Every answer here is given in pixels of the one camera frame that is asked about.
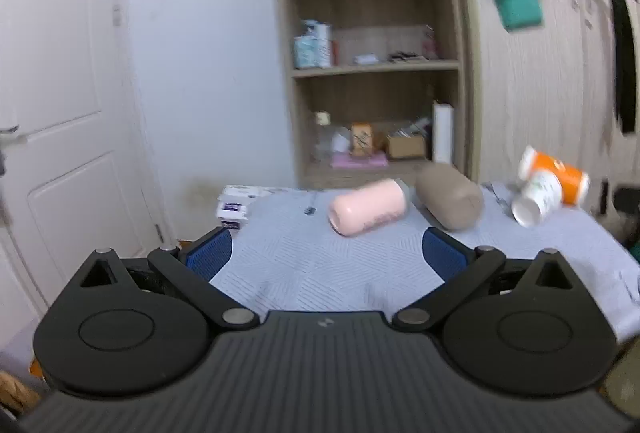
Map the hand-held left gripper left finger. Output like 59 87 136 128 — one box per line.
74 226 261 330

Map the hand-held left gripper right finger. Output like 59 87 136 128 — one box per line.
392 227 582 332

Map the pink cup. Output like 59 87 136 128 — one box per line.
328 178 413 237

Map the brown cup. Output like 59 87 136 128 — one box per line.
416 162 485 232

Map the white green-print paper cup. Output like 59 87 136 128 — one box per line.
511 168 564 228

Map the white purple tissue pack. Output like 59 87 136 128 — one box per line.
215 184 261 232

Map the light blue quilted blanket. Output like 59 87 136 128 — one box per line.
209 183 640 345

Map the small cardboard box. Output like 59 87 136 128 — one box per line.
386 133 427 160

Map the pink flat pack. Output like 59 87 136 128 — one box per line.
331 151 390 170

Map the orange patterned box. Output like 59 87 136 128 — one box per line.
350 122 376 157

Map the orange and white bottle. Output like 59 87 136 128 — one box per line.
517 144 590 206

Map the clear glass bottle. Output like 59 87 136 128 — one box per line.
313 111 333 164

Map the wooden shelf unit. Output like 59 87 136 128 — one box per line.
273 0 482 192

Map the white door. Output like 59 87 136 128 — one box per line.
0 0 177 354

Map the wooden wardrobe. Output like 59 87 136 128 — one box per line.
440 0 640 234

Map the white teal box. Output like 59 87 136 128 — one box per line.
293 19 333 69

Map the black strap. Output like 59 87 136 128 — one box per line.
596 0 640 135

